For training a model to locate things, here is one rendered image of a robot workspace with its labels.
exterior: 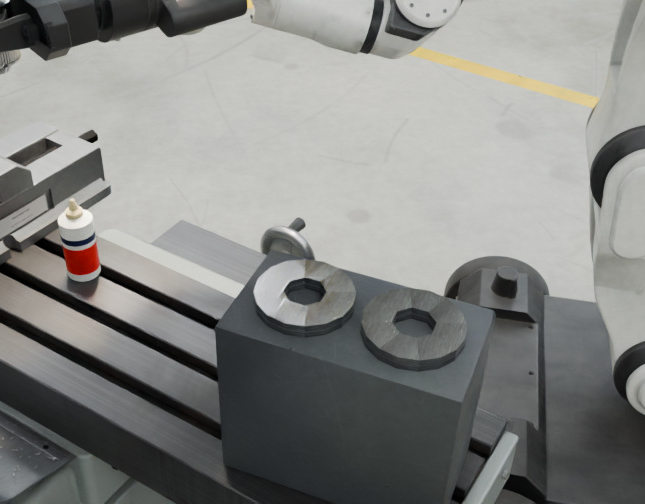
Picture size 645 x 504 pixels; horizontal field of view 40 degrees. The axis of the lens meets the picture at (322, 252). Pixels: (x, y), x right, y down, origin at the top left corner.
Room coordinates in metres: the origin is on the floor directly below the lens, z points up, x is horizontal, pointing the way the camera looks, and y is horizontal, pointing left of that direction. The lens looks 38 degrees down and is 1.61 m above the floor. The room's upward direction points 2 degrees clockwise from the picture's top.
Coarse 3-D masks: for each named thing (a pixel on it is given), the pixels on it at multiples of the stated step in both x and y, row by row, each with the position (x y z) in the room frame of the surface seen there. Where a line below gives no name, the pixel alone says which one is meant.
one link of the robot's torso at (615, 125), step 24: (624, 0) 1.06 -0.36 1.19; (624, 24) 1.04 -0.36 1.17; (624, 48) 1.04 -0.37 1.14; (624, 72) 0.95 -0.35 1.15; (624, 96) 0.95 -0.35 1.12; (600, 120) 1.00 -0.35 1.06; (624, 120) 0.95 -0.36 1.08; (600, 144) 0.96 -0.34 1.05; (624, 144) 0.93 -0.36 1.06; (600, 168) 0.94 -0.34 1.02; (600, 192) 0.93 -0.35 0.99
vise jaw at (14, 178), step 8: (0, 160) 0.92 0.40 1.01; (8, 160) 0.93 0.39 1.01; (0, 168) 0.90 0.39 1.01; (8, 168) 0.90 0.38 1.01; (16, 168) 0.91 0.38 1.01; (24, 168) 0.92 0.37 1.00; (0, 176) 0.89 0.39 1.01; (8, 176) 0.89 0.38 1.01; (16, 176) 0.90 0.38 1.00; (24, 176) 0.91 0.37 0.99; (0, 184) 0.88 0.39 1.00; (8, 184) 0.89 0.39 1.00; (16, 184) 0.90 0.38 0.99; (24, 184) 0.91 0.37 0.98; (32, 184) 0.92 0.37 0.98; (0, 192) 0.88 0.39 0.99; (8, 192) 0.89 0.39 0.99; (16, 192) 0.90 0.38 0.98; (0, 200) 0.88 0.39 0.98
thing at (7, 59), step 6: (6, 12) 0.80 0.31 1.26; (12, 12) 0.81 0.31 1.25; (0, 18) 0.79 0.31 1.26; (6, 18) 0.80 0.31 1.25; (0, 54) 0.79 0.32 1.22; (6, 54) 0.79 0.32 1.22; (12, 54) 0.80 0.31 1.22; (18, 54) 0.81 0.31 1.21; (0, 60) 0.79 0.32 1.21; (6, 60) 0.79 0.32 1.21; (12, 60) 0.80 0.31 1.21; (18, 60) 0.80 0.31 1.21; (0, 66) 0.79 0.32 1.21; (6, 66) 0.79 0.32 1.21
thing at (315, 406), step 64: (256, 320) 0.56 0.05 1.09; (320, 320) 0.55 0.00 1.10; (384, 320) 0.56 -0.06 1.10; (448, 320) 0.56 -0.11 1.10; (256, 384) 0.54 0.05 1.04; (320, 384) 0.52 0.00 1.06; (384, 384) 0.50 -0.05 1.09; (448, 384) 0.50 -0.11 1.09; (256, 448) 0.54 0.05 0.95; (320, 448) 0.52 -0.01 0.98; (384, 448) 0.50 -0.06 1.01; (448, 448) 0.48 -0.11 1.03
